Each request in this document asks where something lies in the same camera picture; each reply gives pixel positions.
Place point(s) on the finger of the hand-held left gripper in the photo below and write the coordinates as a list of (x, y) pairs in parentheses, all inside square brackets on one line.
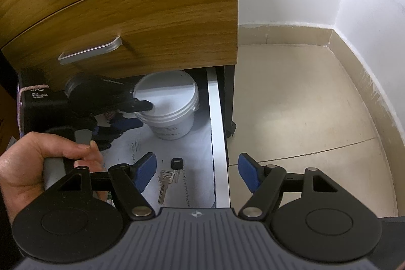
[(128, 124), (142, 105)]

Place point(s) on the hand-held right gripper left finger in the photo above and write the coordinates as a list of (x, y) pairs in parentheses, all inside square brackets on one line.
[(145, 172)]

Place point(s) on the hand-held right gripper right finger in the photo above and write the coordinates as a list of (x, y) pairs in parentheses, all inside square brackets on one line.
[(247, 173)]

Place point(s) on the white plastic bucket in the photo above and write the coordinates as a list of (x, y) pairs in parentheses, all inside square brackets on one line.
[(171, 102)]

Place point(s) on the white drawer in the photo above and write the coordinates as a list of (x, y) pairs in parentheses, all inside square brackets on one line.
[(219, 137)]

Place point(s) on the person's left hand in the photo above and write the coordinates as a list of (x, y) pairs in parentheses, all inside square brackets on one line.
[(25, 162)]

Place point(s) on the silver key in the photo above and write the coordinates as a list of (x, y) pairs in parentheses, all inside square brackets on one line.
[(164, 184)]

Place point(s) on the black-headed key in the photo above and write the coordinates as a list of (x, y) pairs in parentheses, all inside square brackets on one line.
[(177, 164)]

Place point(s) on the brown cardboard box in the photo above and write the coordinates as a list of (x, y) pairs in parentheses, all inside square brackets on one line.
[(6, 111)]

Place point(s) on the black caster wheel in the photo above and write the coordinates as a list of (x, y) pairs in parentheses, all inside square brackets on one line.
[(232, 129)]

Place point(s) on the black cabinet frame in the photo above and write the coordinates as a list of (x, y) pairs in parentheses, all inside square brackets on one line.
[(228, 93)]

